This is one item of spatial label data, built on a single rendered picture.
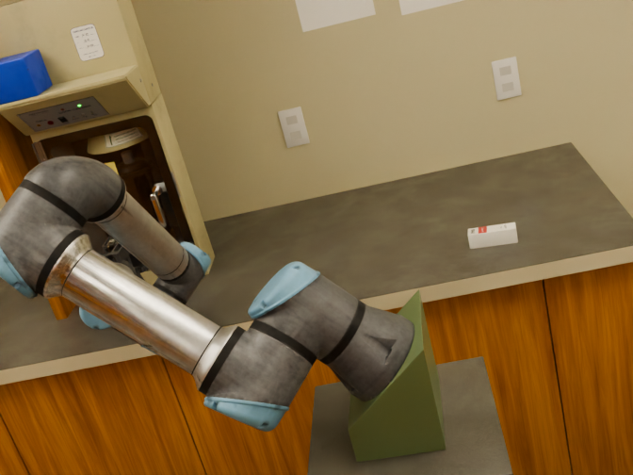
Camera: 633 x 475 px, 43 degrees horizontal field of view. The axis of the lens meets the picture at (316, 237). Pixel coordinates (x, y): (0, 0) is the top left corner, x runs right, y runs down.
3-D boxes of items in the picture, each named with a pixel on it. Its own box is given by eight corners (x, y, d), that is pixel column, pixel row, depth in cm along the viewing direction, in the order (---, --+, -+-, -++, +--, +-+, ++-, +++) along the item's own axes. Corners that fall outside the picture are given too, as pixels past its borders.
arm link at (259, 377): (322, 355, 121) (13, 170, 122) (270, 445, 117) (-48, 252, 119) (314, 362, 133) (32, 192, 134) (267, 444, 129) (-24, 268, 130)
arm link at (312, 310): (367, 294, 125) (297, 247, 123) (324, 369, 122) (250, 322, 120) (343, 298, 137) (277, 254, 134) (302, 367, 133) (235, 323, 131)
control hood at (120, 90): (28, 133, 199) (12, 94, 195) (152, 104, 194) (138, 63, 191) (10, 148, 188) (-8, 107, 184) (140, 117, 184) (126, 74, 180)
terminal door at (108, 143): (90, 281, 215) (34, 140, 199) (200, 258, 210) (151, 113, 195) (89, 283, 214) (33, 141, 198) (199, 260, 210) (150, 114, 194)
